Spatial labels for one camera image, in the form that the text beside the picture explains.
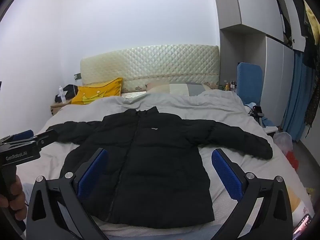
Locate light grey bed quilt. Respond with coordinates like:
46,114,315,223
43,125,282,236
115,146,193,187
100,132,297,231
16,90,315,240

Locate dark hanging clothes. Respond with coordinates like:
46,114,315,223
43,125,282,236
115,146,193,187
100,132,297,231
299,0,320,68

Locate smartphone with lit screen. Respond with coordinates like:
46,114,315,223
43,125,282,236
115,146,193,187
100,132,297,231
292,214,313,238

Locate red plastic bag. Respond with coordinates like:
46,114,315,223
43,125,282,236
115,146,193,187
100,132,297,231
286,151,300,171

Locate white plastic bag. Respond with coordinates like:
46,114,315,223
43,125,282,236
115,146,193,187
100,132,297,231
272,131,293,156

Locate grey wardrobe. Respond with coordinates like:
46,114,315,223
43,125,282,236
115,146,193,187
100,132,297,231
212,0,297,132

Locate patterned hanging garment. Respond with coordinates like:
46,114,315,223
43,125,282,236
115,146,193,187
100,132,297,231
303,65,320,132

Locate blue covered chair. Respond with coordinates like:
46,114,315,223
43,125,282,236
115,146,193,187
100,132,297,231
236,62,263,107

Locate white orange print cushion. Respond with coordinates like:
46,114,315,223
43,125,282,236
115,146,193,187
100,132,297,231
287,187,313,222

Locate wooden nightstand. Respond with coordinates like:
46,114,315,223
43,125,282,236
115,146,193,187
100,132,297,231
50,101,73,117

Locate patchwork pillow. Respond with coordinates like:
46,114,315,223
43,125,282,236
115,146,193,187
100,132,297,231
146,82,213,97

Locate yellow crown print pillow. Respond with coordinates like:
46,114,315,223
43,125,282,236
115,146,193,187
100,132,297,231
71,77,123,105

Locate person's left hand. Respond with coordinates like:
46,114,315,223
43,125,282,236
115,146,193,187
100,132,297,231
0,175,27,221

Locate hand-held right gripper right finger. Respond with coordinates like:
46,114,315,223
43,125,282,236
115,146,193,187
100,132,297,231
211,149,293,240

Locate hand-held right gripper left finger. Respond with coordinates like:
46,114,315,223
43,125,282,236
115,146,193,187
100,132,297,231
26,148,108,240

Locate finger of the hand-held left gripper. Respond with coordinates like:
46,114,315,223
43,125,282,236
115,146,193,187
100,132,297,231
33,129,58,151
10,129,35,142

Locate black puffer jacket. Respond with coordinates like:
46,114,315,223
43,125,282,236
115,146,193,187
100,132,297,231
47,106,273,229

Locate cream quilted headboard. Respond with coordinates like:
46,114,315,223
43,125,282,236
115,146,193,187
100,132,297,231
80,44,220,98

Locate black bag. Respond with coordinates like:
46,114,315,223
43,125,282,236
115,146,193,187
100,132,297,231
55,84,79,103

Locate black device on stand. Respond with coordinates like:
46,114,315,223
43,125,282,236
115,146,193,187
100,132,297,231
252,106,265,126

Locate blue curtain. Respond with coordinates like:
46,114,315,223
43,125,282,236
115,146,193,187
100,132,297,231
280,50,315,143

